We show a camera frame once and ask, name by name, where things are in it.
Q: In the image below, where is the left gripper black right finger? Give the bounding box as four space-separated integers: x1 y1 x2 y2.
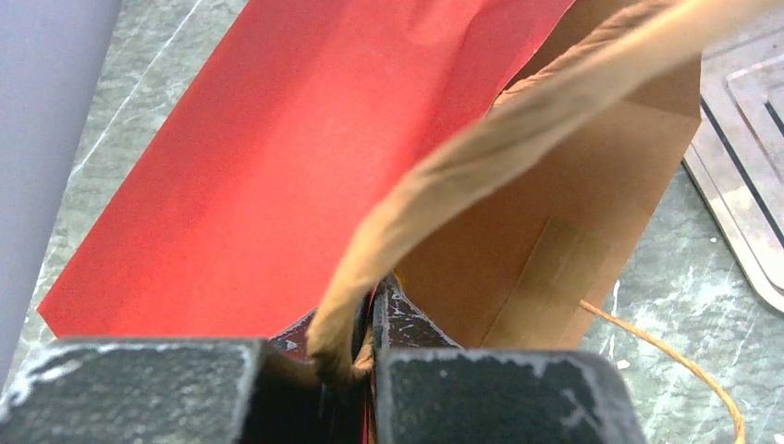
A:
373 277 644 443

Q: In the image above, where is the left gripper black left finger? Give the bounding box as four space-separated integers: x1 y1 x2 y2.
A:
1 326 363 443

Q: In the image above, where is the red paper bag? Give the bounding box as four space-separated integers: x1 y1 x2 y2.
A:
36 0 784 444

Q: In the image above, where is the silver metal tray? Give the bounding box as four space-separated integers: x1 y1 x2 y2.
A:
684 8 783 311

